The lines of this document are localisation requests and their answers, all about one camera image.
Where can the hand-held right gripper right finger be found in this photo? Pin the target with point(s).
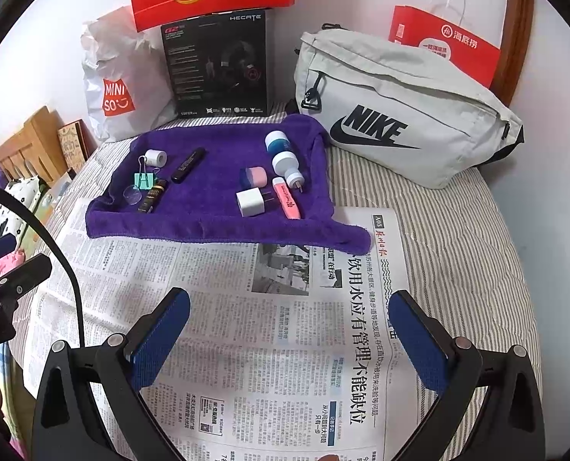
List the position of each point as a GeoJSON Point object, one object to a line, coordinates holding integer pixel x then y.
{"type": "Point", "coordinates": [417, 341]}

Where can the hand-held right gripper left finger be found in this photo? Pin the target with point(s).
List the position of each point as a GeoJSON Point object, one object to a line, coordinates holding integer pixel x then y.
{"type": "Point", "coordinates": [162, 341]}

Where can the clear plastic cap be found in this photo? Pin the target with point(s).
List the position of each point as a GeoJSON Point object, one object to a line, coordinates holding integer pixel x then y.
{"type": "Point", "coordinates": [131, 196]}

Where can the small brown bottle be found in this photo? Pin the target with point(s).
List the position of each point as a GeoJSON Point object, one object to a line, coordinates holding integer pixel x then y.
{"type": "Point", "coordinates": [151, 197]}

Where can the green binder clip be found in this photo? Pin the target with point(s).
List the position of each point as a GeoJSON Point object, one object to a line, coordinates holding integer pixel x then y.
{"type": "Point", "coordinates": [143, 181]}

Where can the white charger plug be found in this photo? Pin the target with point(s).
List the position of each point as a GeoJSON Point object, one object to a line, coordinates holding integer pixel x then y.
{"type": "Point", "coordinates": [249, 203]}

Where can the black cosmetic tube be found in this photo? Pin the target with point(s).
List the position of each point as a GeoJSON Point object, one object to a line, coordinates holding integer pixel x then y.
{"type": "Point", "coordinates": [186, 166]}

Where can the white tape roll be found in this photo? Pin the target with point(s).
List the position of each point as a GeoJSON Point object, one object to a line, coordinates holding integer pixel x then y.
{"type": "Point", "coordinates": [155, 158]}

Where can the pink flashlight earpick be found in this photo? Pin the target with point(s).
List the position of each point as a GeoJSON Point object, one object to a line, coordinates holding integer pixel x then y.
{"type": "Point", "coordinates": [286, 199]}

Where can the pink blue round case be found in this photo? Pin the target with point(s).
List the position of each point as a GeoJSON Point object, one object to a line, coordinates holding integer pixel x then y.
{"type": "Point", "coordinates": [254, 176]}

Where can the white plug-in night light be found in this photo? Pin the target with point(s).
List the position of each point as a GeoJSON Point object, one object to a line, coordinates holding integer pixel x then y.
{"type": "Point", "coordinates": [284, 161]}

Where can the white jar blue label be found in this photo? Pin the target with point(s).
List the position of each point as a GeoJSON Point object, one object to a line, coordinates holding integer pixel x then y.
{"type": "Point", "coordinates": [278, 141]}

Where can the white spotted cloth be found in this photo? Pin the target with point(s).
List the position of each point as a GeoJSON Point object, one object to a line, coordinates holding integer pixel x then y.
{"type": "Point", "coordinates": [18, 197]}

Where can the wooden headboard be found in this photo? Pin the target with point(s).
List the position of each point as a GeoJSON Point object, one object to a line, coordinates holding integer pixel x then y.
{"type": "Point", "coordinates": [35, 144]}

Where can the newspaper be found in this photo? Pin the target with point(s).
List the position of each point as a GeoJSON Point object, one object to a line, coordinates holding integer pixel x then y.
{"type": "Point", "coordinates": [275, 345]}

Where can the purple towel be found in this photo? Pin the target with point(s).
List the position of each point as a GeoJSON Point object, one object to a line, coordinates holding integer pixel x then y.
{"type": "Point", "coordinates": [203, 223]}

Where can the brown patterned box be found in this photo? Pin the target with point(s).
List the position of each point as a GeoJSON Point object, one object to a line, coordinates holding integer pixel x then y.
{"type": "Point", "coordinates": [71, 146]}

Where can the white plastic shopping bag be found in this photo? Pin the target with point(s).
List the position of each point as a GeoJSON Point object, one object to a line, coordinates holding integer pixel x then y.
{"type": "Point", "coordinates": [121, 57]}

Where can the grey waist bag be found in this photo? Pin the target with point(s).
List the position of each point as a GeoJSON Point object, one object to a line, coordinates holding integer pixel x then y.
{"type": "Point", "coordinates": [410, 86]}

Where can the black headset box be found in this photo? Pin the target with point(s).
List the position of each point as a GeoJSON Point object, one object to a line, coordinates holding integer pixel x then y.
{"type": "Point", "coordinates": [194, 67]}

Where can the wooden door frame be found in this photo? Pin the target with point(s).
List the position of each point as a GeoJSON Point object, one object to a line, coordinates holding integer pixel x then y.
{"type": "Point", "coordinates": [518, 9]}

